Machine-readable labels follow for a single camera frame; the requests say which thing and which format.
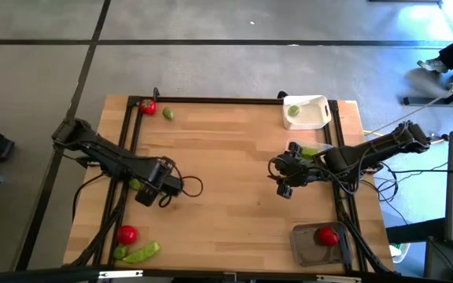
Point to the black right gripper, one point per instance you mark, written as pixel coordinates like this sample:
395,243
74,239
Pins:
305,171

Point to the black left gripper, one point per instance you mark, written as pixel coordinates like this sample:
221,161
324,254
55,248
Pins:
146,197

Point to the small green lime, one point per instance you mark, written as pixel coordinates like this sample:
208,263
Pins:
134,184
120,252
168,113
293,110

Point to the red tomato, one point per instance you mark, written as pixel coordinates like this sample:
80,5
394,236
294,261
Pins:
127,234
328,236
148,106

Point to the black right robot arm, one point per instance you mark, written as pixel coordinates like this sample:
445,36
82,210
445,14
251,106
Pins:
368,151

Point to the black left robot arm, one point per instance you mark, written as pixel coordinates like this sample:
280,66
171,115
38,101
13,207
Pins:
104,153

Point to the clear plastic container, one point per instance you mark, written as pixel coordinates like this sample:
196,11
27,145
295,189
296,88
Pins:
326,147

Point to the white plastic basket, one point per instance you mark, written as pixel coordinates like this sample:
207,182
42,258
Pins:
313,116

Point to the dark grey plastic container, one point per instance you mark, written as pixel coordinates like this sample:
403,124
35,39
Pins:
305,251

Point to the black horizontal bar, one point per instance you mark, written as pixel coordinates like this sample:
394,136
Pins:
34,275

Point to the black floor stand bar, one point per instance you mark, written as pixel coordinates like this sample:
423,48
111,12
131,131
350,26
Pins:
427,100

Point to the person's shoe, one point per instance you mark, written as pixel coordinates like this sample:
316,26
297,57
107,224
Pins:
432,65

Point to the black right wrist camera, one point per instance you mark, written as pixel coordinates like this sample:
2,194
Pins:
282,161

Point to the silver metal bracket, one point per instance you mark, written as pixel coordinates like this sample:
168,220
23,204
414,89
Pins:
120,274
338,278

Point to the black table frame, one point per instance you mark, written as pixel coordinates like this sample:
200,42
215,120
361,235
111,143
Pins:
218,100

